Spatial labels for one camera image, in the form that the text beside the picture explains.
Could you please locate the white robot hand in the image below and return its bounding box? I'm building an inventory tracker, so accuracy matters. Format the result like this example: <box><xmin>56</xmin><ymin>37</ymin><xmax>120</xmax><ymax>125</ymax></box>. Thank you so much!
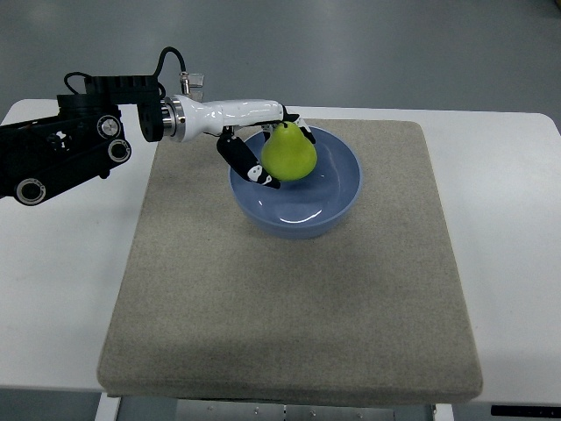
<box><xmin>161</xmin><ymin>95</ymin><xmax>316</xmax><ymax>189</ymax></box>

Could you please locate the green pear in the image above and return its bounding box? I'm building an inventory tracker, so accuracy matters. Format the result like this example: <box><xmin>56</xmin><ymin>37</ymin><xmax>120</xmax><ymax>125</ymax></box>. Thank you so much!
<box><xmin>260</xmin><ymin>122</ymin><xmax>317</xmax><ymax>182</ymax></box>

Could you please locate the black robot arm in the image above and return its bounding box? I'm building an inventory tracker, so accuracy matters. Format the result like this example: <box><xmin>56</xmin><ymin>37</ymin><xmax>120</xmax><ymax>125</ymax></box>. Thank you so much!
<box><xmin>1</xmin><ymin>71</ymin><xmax>316</xmax><ymax>206</ymax></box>

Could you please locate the blue bowl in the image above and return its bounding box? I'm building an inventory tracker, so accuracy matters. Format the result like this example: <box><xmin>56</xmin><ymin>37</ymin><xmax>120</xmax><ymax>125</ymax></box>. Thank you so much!
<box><xmin>229</xmin><ymin>126</ymin><xmax>362</xmax><ymax>239</ymax></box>

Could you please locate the lower metal floor plate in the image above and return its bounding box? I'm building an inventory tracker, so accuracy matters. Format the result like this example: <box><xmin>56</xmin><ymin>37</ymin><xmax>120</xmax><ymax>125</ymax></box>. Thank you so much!
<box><xmin>191</xmin><ymin>91</ymin><xmax>203</xmax><ymax>102</ymax></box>

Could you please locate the metal floor plate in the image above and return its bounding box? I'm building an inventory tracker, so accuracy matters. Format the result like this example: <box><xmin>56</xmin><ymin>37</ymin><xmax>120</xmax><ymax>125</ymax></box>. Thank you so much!
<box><xmin>191</xmin><ymin>91</ymin><xmax>203</xmax><ymax>102</ymax></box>
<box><xmin>188</xmin><ymin>73</ymin><xmax>204</xmax><ymax>88</ymax></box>

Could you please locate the upper metal floor plate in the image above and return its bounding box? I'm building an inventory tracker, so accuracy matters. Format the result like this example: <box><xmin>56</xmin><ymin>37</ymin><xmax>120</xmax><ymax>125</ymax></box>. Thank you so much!
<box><xmin>188</xmin><ymin>73</ymin><xmax>204</xmax><ymax>88</ymax></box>

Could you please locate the grey fabric mat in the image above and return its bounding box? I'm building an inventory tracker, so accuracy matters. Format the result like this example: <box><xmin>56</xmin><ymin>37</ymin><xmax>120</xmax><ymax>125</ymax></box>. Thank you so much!
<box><xmin>97</xmin><ymin>120</ymin><xmax>483</xmax><ymax>406</ymax></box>

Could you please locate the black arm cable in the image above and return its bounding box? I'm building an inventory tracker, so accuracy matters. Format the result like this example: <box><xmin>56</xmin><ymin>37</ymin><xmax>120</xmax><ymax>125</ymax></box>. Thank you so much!
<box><xmin>63</xmin><ymin>46</ymin><xmax>194</xmax><ymax>96</ymax></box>

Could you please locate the metal table frame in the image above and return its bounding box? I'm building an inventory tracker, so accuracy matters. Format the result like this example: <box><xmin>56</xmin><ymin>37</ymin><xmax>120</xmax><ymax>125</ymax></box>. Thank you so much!
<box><xmin>94</xmin><ymin>394</ymin><xmax>560</xmax><ymax>420</ymax></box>

